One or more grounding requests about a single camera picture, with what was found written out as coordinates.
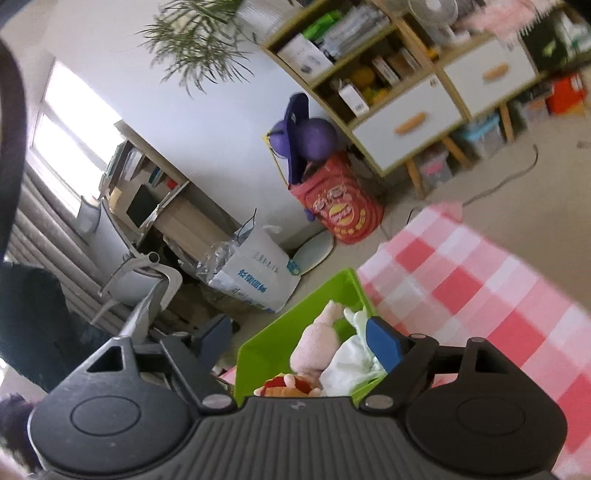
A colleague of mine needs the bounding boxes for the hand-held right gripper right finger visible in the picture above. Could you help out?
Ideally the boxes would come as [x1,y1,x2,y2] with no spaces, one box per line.
[358,316,527,414]

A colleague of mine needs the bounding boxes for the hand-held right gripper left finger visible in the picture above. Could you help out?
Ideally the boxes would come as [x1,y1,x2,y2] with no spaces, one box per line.
[69,316,236,412]

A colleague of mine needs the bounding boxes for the white soft cloth toy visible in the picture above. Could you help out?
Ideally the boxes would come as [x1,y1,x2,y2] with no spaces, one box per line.
[320,308,389,398]

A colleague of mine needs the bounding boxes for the green plastic bin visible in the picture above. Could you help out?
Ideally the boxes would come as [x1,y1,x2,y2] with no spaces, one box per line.
[233,268,389,409]

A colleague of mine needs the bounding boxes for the pink plush rabbit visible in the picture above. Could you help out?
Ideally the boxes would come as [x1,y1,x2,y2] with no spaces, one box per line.
[290,300,345,382]

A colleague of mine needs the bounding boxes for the red and orange plush toy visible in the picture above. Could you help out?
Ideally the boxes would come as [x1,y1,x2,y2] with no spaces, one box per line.
[253,373,324,399]

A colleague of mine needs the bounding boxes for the white sack with blue print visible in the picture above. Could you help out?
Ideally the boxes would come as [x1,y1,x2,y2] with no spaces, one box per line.
[196,210,304,315]

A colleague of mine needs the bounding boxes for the clear plastic bag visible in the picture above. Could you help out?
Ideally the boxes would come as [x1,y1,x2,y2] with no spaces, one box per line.
[195,239,237,283]

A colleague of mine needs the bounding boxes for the grey office chair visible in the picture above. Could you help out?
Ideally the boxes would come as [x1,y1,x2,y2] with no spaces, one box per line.
[78,196,184,339]

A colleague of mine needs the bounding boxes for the pink checkered blanket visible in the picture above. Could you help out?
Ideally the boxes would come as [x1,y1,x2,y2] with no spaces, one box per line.
[358,202,591,477]

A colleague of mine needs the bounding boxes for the pale oval floor scale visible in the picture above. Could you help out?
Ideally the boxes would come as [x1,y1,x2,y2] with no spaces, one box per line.
[290,229,334,276]

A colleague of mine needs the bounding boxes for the wooden desk with shelves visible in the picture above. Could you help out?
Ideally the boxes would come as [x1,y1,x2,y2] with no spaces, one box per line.
[99,119,242,261]

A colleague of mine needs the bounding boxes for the red printed snack bag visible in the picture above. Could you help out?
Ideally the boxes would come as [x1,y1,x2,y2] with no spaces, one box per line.
[287,152,385,245]

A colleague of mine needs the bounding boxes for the wooden shelf cabinet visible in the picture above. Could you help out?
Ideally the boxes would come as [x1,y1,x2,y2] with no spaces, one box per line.
[261,0,591,199]

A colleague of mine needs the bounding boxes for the dark cloth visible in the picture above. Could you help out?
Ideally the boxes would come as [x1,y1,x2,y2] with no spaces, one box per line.
[0,262,117,394]

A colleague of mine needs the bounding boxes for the clear storage box pink contents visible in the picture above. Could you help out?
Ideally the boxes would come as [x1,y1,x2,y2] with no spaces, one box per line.
[412,147,454,186]

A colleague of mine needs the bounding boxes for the grey curtain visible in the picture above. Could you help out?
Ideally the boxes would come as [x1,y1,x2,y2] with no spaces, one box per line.
[0,159,139,334]

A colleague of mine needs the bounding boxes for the purple exercise ball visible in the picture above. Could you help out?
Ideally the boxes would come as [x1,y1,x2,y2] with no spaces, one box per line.
[267,117,339,163]

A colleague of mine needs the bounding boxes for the dark purple board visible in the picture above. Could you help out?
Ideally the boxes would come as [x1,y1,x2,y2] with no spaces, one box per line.
[283,92,311,186]

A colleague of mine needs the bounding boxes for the clear storage box blue lid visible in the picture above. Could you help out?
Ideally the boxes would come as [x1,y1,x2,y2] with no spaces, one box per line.
[454,114,505,158]

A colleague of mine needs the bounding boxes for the small white box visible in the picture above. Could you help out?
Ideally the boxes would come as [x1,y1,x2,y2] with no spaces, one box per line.
[338,80,371,117]

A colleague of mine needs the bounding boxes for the bright window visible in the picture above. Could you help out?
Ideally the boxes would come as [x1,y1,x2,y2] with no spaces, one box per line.
[28,59,122,205]

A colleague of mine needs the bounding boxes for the yellow toy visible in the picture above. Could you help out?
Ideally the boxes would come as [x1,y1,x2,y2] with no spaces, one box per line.
[350,66,389,105]

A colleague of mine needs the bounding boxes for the white cardboard box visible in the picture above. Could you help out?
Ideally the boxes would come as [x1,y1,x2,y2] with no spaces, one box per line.
[277,34,334,78]

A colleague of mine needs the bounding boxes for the green potted plant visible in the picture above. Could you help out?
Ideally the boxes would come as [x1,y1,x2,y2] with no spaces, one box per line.
[139,0,259,99]

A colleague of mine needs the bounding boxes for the orange box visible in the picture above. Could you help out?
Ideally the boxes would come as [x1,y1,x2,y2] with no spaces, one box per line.
[546,75,588,117]

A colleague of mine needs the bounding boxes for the stack of grey packets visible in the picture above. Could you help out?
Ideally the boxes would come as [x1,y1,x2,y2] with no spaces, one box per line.
[318,4,392,59]

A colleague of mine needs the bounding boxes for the green packets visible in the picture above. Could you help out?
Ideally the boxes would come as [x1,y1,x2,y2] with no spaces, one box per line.
[301,11,343,41]

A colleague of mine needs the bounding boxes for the white electric fan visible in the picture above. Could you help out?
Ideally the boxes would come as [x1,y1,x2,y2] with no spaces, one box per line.
[407,0,459,41]

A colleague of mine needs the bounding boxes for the grey floor cable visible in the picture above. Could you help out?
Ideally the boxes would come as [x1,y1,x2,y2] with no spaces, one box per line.
[405,143,540,223]

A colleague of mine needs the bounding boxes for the white drawer with wooden handle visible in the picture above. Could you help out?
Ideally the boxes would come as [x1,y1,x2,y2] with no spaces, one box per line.
[348,69,472,175]
[436,31,539,121]

